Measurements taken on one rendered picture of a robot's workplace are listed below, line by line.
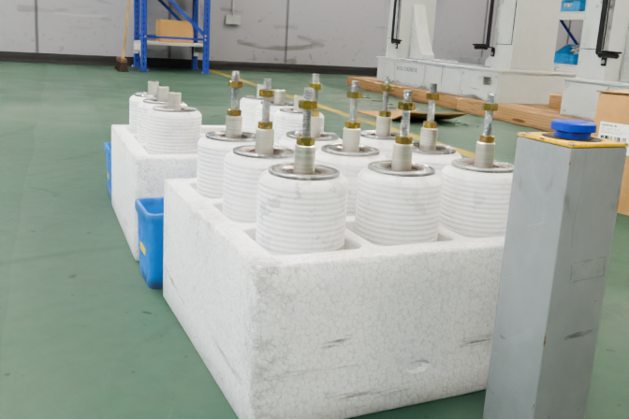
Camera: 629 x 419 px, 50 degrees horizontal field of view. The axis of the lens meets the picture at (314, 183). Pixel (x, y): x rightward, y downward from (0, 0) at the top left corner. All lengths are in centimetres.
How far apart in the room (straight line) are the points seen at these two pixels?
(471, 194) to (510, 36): 329
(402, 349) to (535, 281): 17
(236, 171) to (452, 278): 27
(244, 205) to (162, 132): 43
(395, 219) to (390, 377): 17
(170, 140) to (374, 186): 53
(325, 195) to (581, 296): 26
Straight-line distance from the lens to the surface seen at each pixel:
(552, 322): 67
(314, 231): 68
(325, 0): 735
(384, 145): 98
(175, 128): 118
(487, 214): 81
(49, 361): 88
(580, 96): 350
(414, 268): 72
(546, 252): 66
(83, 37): 686
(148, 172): 116
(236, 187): 80
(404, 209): 73
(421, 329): 76
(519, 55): 408
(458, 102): 421
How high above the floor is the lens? 39
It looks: 12 degrees down
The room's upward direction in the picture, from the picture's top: 3 degrees clockwise
